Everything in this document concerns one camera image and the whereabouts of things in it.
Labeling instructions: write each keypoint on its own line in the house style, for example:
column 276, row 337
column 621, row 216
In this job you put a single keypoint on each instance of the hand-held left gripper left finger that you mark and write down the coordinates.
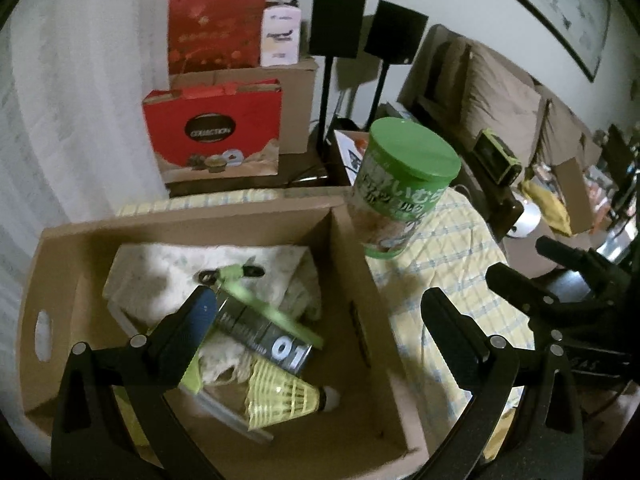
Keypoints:
column 200, row 310

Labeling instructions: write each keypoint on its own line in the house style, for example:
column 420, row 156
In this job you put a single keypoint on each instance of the brown cardboard piece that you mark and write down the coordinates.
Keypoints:
column 575, row 195

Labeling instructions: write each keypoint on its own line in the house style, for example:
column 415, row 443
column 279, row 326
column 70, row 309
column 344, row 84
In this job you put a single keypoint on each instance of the brown cardboard box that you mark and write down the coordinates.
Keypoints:
column 320, row 425

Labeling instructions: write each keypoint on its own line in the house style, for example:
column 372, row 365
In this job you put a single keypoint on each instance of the tan sofa cushion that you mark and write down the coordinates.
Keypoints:
column 570, row 130
column 505, row 100

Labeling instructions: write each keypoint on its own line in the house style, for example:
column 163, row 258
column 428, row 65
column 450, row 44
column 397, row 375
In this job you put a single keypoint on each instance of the white patterned tote bag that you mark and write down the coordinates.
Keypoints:
column 165, row 270

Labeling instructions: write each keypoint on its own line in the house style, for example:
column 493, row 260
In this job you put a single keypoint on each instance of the large brown cardboard carton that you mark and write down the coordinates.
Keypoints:
column 300, row 110

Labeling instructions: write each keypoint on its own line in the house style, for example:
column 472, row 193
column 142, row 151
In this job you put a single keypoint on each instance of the black speaker on stand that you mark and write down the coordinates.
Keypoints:
column 337, row 20
column 395, row 32

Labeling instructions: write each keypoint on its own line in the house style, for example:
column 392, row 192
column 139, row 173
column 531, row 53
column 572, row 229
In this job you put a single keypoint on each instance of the white round device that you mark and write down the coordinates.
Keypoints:
column 527, row 217

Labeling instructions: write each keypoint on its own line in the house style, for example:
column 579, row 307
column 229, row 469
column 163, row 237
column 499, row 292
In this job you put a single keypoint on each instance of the yellow shuttlecock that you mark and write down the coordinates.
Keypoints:
column 280, row 395

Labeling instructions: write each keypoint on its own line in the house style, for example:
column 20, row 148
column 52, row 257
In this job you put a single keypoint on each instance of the white box with orange print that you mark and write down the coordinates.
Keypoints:
column 347, row 155

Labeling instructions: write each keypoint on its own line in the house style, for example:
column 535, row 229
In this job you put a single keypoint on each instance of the red paper gift bag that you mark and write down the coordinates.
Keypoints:
column 215, row 30

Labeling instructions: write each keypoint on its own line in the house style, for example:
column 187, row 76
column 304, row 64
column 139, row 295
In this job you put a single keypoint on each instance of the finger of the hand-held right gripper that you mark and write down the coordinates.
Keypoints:
column 520, row 290
column 580, row 262

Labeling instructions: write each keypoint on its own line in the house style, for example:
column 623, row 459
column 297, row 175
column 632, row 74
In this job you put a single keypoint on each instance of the green and black device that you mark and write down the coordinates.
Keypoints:
column 495, row 155

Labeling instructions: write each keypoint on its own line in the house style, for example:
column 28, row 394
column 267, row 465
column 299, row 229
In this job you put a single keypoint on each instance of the brown sofa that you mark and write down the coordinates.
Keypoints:
column 450, row 85

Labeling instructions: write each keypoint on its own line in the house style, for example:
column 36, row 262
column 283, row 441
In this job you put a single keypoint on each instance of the yellow plaid tablecloth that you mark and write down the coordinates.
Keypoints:
column 440, row 260

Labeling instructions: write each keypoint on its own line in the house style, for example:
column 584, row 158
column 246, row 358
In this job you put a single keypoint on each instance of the small white carton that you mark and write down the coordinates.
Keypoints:
column 280, row 35

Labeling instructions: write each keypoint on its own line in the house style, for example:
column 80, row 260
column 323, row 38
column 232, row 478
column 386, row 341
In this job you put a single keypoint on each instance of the green lidded snack canister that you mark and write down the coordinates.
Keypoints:
column 400, row 195

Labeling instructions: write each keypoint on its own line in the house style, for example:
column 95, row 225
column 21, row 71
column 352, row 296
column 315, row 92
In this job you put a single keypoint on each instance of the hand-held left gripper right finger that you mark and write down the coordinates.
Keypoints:
column 450, row 330

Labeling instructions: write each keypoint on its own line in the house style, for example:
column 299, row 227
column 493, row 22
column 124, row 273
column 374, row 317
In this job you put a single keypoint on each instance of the white curtain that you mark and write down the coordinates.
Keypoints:
column 50, row 135

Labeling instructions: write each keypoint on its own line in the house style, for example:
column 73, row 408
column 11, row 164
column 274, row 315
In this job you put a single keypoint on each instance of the yellow cloth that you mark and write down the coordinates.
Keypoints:
column 550, row 207

